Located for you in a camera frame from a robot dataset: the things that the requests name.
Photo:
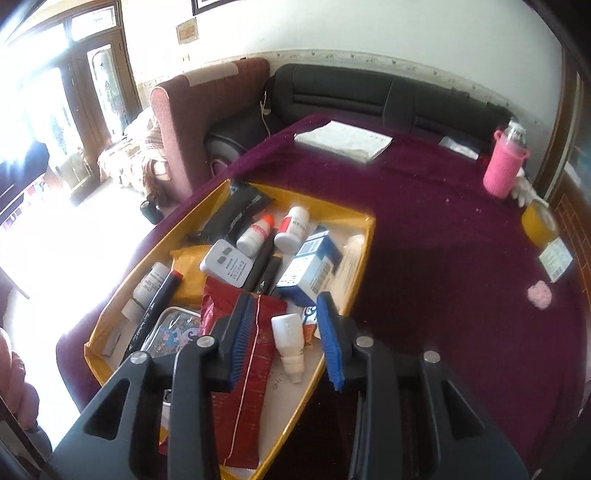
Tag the clear cartoon print pouch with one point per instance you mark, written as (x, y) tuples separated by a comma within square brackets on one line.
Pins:
[(175, 330)]

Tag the wall plaque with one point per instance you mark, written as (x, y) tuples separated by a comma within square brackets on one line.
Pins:
[(187, 31)]

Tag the small white bottle red cap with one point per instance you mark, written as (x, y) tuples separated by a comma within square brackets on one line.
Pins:
[(254, 237)]

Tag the black marker red cap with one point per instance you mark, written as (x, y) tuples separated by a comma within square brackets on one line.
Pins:
[(157, 304)]

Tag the person's left forearm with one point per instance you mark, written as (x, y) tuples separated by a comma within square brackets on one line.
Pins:
[(18, 383)]

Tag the black foil packet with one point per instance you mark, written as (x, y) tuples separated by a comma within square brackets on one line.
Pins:
[(235, 212)]

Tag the yellow cardboard box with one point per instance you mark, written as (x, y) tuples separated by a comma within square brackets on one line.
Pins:
[(341, 217)]

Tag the white paper sheet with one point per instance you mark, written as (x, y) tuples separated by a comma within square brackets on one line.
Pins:
[(459, 147)]

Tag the dark picture frame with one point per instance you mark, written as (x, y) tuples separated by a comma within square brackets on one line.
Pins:
[(221, 5)]

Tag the maroon armchair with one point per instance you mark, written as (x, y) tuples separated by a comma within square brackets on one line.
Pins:
[(194, 120)]

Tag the white bottle red label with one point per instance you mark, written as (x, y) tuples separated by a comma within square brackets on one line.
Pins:
[(293, 228)]

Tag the dark cabinet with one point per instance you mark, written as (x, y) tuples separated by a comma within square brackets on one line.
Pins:
[(21, 180)]

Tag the orange and white medicine box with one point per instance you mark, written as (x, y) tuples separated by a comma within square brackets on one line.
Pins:
[(348, 263)]

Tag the purple tablecloth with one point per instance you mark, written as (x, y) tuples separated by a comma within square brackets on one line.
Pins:
[(438, 254)]

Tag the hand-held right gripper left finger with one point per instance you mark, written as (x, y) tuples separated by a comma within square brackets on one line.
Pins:
[(242, 337)]

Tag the pink knitted sleeve bottle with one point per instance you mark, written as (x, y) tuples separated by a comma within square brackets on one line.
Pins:
[(503, 161)]

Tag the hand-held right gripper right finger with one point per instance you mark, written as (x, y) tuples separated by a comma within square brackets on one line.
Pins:
[(330, 341)]

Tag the red foil packet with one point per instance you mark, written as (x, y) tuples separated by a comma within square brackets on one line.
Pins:
[(258, 401)]

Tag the white gloves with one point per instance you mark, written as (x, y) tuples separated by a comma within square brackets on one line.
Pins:
[(524, 187)]

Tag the wooden glass door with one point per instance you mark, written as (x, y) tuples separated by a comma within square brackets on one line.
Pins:
[(104, 83)]

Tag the white paper stack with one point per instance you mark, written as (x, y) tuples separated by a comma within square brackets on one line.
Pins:
[(346, 138)]

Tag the white power adapter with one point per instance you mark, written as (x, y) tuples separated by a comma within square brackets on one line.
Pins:
[(226, 263)]

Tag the white cardboard box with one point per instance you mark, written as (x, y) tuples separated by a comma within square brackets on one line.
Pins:
[(555, 261)]

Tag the small black object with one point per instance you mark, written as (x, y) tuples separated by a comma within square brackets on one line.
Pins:
[(151, 212)]

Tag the yellow tape roll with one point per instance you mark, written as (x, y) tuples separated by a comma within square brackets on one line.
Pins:
[(538, 224)]

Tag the black sofa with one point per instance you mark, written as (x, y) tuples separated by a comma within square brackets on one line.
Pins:
[(346, 97)]

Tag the blue and white box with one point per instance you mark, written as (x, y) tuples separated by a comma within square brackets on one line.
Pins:
[(309, 267)]

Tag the white eye drop bottle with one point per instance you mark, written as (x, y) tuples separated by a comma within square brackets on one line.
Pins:
[(287, 341)]

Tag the patterned blanket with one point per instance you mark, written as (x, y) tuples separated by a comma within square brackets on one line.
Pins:
[(134, 157)]

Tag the wooden cabinet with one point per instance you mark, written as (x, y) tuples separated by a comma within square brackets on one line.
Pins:
[(569, 207)]

